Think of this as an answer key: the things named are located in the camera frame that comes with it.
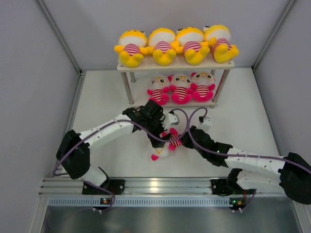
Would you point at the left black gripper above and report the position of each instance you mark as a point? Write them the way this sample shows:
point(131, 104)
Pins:
point(160, 118)

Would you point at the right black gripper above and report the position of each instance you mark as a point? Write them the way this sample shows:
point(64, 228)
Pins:
point(185, 140)

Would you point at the pink toy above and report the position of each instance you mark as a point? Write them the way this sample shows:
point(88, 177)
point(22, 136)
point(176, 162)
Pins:
point(158, 89)
point(203, 84)
point(161, 152)

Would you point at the pink toy glasses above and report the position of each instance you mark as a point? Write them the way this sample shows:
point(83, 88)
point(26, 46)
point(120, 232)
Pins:
point(180, 85)

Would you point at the yellow toy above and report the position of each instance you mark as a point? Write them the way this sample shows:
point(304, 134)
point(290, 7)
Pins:
point(132, 48)
point(192, 45)
point(219, 40)
point(162, 42)

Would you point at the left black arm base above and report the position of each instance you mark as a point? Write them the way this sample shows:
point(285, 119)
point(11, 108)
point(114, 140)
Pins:
point(115, 186)

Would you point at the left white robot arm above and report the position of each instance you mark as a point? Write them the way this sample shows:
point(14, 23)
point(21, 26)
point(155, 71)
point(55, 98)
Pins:
point(75, 149)

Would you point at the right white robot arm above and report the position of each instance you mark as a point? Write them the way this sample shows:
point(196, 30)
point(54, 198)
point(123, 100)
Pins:
point(289, 175)

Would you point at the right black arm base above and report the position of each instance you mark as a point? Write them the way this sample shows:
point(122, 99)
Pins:
point(219, 185)

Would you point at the white two-tier shelf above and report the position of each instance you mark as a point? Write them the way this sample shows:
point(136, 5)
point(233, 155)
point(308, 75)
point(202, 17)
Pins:
point(135, 80)

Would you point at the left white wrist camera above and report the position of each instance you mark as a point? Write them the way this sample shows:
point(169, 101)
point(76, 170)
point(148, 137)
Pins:
point(171, 119)

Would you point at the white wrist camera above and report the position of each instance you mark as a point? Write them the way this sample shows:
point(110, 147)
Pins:
point(171, 119)
point(204, 123)

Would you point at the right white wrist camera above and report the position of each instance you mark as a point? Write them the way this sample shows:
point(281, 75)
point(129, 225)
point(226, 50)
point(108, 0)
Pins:
point(204, 123)

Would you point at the aluminium front rail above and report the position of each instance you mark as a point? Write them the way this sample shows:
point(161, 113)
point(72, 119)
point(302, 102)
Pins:
point(134, 186)

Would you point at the left aluminium frame post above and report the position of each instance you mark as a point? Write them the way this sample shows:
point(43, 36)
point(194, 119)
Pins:
point(52, 23)

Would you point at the aluminium frame post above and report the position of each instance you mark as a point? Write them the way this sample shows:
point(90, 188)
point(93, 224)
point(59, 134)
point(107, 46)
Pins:
point(290, 4)
point(52, 23)

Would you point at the grey slotted cable duct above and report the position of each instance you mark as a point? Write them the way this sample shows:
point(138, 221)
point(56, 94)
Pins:
point(142, 202)

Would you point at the right aluminium frame post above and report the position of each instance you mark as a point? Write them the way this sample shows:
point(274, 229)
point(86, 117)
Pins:
point(290, 4)

